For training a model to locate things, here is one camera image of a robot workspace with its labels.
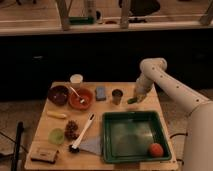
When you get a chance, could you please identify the green pepper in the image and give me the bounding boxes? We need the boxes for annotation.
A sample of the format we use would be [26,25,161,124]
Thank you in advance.
[127,97,137,104]

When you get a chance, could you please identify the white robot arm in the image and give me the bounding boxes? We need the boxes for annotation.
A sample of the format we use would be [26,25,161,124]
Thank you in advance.
[134,58,213,171]

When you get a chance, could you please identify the green plastic tray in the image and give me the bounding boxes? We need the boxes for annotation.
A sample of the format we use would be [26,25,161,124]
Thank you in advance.
[101,111,172,164]

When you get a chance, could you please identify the metal cup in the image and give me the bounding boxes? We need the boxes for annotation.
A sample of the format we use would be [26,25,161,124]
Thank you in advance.
[112,89,123,105]

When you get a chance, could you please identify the blue sponge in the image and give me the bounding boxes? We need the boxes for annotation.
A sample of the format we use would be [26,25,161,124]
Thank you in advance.
[95,86,106,101]

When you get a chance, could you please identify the orange fruit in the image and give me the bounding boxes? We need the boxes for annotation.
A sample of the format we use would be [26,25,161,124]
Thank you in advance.
[149,143,164,157]

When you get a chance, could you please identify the white spoon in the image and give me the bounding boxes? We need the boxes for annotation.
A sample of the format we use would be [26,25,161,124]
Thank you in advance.
[70,86,85,104]

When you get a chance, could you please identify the orange bowl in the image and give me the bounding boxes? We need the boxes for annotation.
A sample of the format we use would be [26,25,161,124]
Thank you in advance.
[68,88,93,110]

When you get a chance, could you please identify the white cup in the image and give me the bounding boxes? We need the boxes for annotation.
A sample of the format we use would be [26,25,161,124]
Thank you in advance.
[70,74,83,89]

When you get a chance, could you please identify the grey cloth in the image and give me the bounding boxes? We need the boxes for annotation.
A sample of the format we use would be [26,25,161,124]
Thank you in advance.
[79,136,102,156]

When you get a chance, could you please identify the brown grape bunch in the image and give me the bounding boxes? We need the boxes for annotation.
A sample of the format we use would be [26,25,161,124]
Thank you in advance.
[64,120,79,140]

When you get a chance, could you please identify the dark brown bowl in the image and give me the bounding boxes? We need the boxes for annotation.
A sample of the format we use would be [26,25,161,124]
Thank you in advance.
[47,85,69,106]

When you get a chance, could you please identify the green round lid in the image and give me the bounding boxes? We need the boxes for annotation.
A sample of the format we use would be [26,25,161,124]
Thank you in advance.
[48,128,64,145]

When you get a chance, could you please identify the brown wooden block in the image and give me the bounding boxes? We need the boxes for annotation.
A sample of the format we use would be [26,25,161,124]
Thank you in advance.
[30,147,59,164]

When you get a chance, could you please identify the black stand pole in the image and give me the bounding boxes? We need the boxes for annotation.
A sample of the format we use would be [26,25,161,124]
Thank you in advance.
[11,122,24,171]

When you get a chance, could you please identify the black cable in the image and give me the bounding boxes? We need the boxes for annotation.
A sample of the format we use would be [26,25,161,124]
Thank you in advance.
[169,132,188,171]

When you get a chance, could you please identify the white handled brush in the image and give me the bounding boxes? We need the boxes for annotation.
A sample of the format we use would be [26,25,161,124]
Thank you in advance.
[69,114,95,153]

